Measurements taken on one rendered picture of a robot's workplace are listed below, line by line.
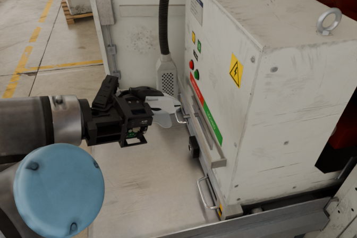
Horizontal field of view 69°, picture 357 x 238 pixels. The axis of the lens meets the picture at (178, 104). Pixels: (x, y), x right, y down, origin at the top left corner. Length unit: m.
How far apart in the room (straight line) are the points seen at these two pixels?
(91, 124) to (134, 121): 0.07
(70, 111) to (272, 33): 0.36
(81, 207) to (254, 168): 0.45
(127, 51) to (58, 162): 0.92
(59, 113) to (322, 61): 0.44
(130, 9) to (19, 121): 0.73
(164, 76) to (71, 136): 0.54
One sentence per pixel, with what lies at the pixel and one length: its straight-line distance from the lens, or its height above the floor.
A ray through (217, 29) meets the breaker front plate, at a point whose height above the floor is 1.34.
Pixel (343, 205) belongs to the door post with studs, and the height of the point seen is 0.93.
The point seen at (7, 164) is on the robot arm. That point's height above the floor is 1.30.
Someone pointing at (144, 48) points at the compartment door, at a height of 1.06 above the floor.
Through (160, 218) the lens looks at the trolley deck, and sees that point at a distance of 0.82.
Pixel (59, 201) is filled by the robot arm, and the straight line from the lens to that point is 0.27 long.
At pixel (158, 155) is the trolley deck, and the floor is 0.85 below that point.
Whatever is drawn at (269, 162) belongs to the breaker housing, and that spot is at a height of 1.09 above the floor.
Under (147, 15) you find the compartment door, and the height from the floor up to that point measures 1.21.
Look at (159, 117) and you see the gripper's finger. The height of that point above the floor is 1.21.
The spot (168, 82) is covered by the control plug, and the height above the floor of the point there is 1.05.
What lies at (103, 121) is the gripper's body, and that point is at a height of 1.28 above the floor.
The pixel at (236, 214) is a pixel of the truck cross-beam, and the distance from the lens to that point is 0.76.
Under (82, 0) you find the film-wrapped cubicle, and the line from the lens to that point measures 4.44.
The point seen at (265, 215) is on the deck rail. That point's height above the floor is 0.89.
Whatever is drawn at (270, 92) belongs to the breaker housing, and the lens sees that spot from 0.49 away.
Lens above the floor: 1.58
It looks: 40 degrees down
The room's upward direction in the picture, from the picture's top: straight up
